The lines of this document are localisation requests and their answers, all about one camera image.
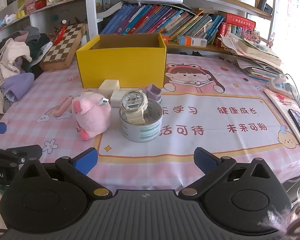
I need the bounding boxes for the white wooden bookshelf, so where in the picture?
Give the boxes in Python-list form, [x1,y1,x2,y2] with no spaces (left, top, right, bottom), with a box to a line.
[0,0,278,55]

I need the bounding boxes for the clear tape roll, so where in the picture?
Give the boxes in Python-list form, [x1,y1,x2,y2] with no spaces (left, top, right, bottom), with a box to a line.
[119,99,163,143]

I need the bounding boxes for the pink plush pig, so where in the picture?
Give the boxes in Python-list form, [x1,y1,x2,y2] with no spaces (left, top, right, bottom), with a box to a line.
[71,92,112,140]

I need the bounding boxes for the pile of clothes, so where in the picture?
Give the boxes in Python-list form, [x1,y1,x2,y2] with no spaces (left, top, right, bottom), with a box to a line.
[0,26,53,115]

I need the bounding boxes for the fluffy grey cuff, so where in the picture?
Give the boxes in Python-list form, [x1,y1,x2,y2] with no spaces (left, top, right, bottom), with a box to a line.
[257,195,300,240]

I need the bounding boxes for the black box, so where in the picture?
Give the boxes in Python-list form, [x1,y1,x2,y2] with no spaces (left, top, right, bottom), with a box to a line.
[257,0,274,15]

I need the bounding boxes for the wooden chessboard box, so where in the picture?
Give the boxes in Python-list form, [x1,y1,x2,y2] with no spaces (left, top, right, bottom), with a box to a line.
[39,23,87,71]

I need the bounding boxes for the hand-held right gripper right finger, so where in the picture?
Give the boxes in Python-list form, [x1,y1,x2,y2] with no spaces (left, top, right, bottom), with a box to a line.
[178,147,278,199]

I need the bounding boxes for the row of books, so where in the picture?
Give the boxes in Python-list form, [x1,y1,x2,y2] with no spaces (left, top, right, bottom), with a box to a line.
[100,4,232,47]

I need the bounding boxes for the thick dark-covered book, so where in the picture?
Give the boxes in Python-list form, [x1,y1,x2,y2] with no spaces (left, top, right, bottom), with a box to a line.
[97,1,127,19]

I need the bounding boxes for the pink cartoon desktop mat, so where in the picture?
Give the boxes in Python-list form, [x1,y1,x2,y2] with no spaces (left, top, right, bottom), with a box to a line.
[0,52,300,195]

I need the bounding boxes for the cream eraser block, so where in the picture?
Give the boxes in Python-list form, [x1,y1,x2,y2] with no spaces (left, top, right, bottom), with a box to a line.
[98,79,120,96]

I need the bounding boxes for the small purple toy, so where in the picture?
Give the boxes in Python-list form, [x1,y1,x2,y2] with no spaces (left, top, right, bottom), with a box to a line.
[139,84,163,104]

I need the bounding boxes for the stack of papers and books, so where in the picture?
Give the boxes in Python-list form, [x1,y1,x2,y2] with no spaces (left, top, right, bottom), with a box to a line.
[216,31,287,82]

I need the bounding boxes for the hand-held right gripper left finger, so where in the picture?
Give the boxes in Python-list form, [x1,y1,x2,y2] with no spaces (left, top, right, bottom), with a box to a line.
[20,147,113,200]

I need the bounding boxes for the yellow cardboard box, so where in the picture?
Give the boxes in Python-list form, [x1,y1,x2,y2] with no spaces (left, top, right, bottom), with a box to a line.
[76,33,167,88]

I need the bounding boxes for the red dictionary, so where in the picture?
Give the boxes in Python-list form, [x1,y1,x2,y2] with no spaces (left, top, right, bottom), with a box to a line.
[224,12,257,30]

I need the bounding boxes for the red booklet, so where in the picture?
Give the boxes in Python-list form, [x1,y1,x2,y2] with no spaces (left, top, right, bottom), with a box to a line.
[264,88,300,153]

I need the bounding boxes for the white desk lamp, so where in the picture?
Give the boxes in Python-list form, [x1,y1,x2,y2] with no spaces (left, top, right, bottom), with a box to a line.
[129,0,184,6]

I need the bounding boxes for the white power strip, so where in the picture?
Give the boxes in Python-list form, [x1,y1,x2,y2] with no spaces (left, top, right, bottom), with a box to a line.
[268,74,300,98]

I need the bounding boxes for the colourful small figurines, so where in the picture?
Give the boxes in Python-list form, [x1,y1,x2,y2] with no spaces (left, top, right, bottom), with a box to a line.
[236,26,262,43]

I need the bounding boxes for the white wrist watch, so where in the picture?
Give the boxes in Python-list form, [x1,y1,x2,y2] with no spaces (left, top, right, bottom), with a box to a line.
[120,90,149,125]

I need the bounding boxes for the pink utility knife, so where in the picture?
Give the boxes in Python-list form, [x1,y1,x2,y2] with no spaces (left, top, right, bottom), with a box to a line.
[52,95,74,117]

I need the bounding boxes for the white eraser block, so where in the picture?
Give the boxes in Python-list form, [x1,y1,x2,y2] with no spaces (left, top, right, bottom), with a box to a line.
[110,90,127,108]

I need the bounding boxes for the orange white carton with barcode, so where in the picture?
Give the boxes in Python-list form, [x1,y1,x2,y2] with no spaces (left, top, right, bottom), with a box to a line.
[177,35,207,47]

